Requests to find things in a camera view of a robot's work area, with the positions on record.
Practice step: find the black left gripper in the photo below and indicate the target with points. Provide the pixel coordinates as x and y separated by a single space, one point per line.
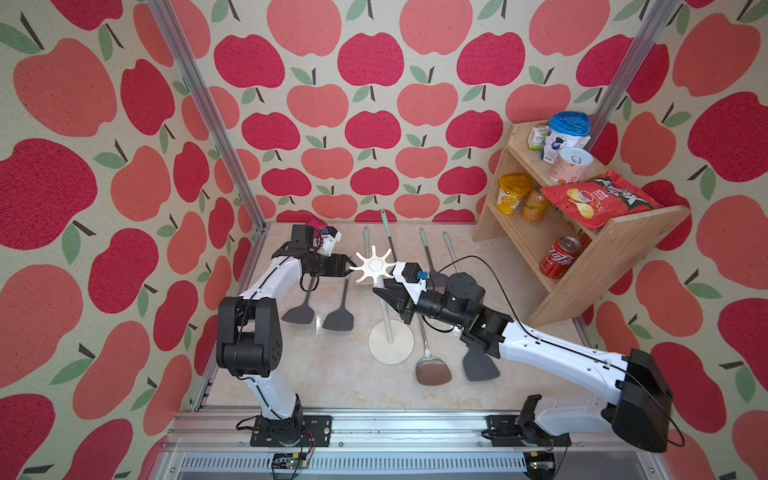
337 263

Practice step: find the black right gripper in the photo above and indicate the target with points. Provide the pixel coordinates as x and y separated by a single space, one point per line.
404 303

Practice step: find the white utensil rack stand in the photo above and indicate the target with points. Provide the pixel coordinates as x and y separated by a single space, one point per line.
390 342

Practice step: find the grey spatula mint handle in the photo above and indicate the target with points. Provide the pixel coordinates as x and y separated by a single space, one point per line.
302 314

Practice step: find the beige spatula mint handle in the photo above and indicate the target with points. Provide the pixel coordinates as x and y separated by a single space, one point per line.
451 250

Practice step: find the grey slotted utensil mint handle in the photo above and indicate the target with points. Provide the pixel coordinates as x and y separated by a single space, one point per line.
478 367

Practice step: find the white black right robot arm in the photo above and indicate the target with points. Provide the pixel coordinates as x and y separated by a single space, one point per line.
629 395

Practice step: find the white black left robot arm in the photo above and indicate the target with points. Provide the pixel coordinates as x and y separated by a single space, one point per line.
249 341

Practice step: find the pink lid yogurt cup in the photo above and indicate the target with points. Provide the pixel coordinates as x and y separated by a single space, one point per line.
319 226

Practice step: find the yellow mango cup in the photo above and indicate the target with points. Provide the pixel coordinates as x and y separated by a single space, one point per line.
513 188

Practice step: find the red cola can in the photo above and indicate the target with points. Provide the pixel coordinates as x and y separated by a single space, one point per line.
560 257

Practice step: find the orange schweppes can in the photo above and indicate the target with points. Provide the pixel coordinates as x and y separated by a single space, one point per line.
535 206

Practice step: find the small green white carton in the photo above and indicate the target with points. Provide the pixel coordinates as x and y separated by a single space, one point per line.
537 137

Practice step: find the red chips bag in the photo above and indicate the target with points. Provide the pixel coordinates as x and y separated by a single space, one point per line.
593 203

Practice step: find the pink tin can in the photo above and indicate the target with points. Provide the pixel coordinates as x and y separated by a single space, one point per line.
570 165

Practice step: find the blue lid yogurt tub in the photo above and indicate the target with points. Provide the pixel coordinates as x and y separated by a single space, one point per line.
565 129

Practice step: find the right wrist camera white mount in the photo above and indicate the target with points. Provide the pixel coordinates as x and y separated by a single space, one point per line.
412 278

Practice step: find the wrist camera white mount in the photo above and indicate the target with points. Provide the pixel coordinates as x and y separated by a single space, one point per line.
412 278
328 239

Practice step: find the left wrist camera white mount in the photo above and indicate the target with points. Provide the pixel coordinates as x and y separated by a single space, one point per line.
328 239

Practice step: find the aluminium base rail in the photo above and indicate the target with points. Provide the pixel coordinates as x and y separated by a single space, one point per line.
390 444

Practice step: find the aluminium corner post left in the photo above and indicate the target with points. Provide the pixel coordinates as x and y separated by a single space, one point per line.
174 36

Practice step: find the aluminium corner post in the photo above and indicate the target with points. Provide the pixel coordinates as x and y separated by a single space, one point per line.
174 36
658 17

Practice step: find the aluminium corner post right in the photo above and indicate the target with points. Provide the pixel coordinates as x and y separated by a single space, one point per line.
658 17

